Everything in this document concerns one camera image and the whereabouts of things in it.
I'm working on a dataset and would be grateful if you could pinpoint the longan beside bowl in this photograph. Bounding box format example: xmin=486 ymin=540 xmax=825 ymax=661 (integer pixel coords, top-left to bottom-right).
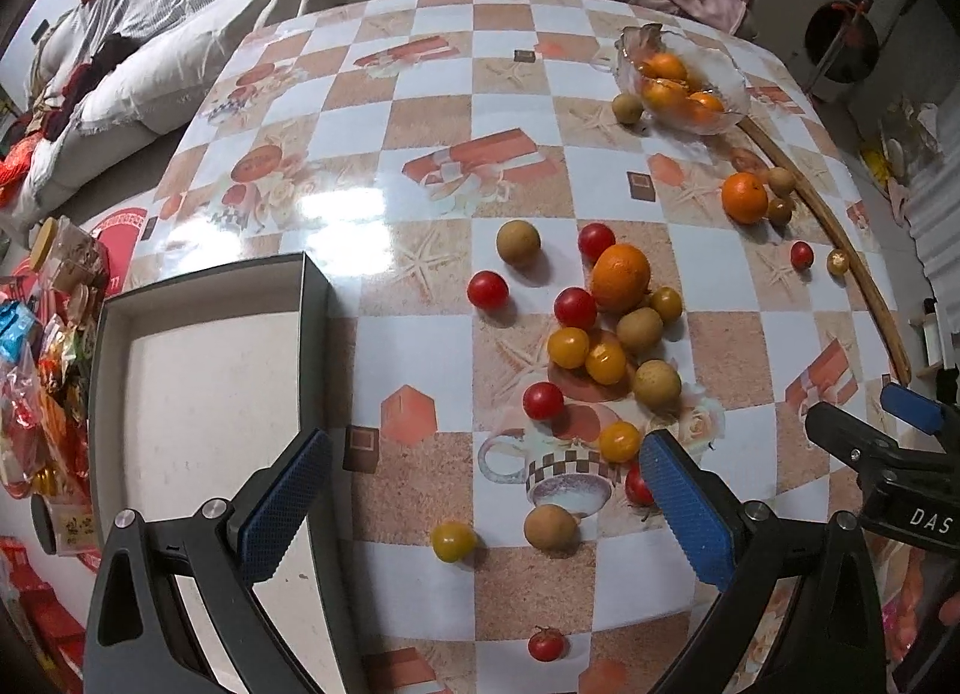
xmin=610 ymin=92 xmax=644 ymax=127

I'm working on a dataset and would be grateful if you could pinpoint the large orange in cluster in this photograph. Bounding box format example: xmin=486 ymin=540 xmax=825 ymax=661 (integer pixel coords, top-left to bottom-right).
xmin=589 ymin=244 xmax=651 ymax=313

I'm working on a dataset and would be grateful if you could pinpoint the orange in bowl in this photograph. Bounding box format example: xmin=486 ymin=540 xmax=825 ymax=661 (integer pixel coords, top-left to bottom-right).
xmin=640 ymin=52 xmax=688 ymax=81
xmin=679 ymin=91 xmax=726 ymax=128
xmin=640 ymin=78 xmax=688 ymax=117

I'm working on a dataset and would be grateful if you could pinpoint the glass fruit bowl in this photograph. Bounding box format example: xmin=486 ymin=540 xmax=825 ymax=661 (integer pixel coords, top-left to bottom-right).
xmin=613 ymin=22 xmax=750 ymax=136

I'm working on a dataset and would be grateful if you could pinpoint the shallow white tray box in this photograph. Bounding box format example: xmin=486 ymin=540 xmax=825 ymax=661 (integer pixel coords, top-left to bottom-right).
xmin=89 ymin=253 xmax=364 ymax=692

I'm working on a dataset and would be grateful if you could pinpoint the orange near table edge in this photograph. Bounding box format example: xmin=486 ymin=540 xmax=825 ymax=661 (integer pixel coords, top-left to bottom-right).
xmin=721 ymin=172 xmax=768 ymax=226

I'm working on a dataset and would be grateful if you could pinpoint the red gift box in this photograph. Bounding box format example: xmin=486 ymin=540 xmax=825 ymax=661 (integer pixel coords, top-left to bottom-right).
xmin=2 ymin=536 xmax=85 ymax=694

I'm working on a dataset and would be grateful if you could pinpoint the small dark yellow tomato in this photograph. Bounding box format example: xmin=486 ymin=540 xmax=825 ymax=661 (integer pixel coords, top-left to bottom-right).
xmin=649 ymin=286 xmax=683 ymax=327

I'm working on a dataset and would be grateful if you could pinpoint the dark longan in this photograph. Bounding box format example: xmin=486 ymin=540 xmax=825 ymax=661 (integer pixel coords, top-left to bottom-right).
xmin=766 ymin=196 xmax=794 ymax=229

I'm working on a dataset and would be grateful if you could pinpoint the longan by edge orange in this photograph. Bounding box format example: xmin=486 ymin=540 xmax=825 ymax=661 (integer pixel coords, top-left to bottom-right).
xmin=766 ymin=167 xmax=796 ymax=198

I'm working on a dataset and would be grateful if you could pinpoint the black lidded jar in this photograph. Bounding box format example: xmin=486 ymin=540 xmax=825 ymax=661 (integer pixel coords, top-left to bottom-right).
xmin=29 ymin=496 xmax=99 ymax=556

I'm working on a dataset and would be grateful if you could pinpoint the red cherry tomato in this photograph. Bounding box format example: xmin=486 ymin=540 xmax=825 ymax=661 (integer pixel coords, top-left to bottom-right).
xmin=578 ymin=223 xmax=617 ymax=265
xmin=523 ymin=382 xmax=566 ymax=421
xmin=553 ymin=288 xmax=597 ymax=331
xmin=467 ymin=270 xmax=509 ymax=312

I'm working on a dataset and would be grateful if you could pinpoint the orange in bowl top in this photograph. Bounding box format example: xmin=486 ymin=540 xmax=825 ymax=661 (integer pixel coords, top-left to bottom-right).
xmin=640 ymin=52 xmax=688 ymax=81

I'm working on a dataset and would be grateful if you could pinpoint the longan beside orange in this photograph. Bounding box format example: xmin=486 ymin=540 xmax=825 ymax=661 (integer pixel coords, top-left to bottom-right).
xmin=615 ymin=307 xmax=664 ymax=356

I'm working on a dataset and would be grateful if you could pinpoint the orange in bowl middle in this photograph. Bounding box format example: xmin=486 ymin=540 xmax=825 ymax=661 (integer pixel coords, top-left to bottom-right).
xmin=640 ymin=78 xmax=688 ymax=117

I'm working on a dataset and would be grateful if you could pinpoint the golden tomato at edge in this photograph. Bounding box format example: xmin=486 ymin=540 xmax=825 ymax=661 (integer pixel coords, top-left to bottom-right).
xmin=827 ymin=249 xmax=851 ymax=278

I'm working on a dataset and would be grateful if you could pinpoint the clear snack jar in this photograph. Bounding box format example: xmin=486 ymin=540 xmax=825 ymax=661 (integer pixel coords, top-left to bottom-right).
xmin=29 ymin=217 xmax=109 ymax=295

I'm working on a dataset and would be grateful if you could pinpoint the red round mat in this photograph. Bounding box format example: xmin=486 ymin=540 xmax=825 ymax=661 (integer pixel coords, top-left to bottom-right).
xmin=89 ymin=206 xmax=146 ymax=297

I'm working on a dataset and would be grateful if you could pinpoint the yellow tomato front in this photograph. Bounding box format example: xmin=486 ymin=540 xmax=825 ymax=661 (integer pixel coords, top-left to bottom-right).
xmin=430 ymin=520 xmax=478 ymax=564

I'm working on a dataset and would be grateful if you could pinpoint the orange in bowl right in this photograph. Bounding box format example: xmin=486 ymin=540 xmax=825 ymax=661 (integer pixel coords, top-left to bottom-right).
xmin=679 ymin=91 xmax=726 ymax=128

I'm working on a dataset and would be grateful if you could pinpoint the red cherry tomato top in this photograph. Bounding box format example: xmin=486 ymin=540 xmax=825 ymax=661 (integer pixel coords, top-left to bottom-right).
xmin=578 ymin=223 xmax=617 ymax=265

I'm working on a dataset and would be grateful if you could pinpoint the red tomato with stem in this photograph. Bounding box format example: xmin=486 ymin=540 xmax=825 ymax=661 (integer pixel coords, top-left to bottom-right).
xmin=527 ymin=627 xmax=568 ymax=663

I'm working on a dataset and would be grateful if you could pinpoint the wooden curved stick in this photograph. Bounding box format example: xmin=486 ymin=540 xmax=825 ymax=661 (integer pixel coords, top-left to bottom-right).
xmin=737 ymin=117 xmax=913 ymax=385

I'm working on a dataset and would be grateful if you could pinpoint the snack bag pile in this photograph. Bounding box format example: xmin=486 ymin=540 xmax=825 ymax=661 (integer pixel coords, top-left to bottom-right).
xmin=2 ymin=256 xmax=109 ymax=504

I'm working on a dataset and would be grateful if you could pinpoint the yellow cherry tomato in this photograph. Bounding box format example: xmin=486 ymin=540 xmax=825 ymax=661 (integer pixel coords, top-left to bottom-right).
xmin=597 ymin=421 xmax=643 ymax=465
xmin=584 ymin=340 xmax=628 ymax=387
xmin=547 ymin=327 xmax=590 ymax=370

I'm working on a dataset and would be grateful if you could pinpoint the white sofa cushion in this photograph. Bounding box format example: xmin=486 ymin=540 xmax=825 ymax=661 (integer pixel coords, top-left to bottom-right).
xmin=16 ymin=0 xmax=363 ymax=217

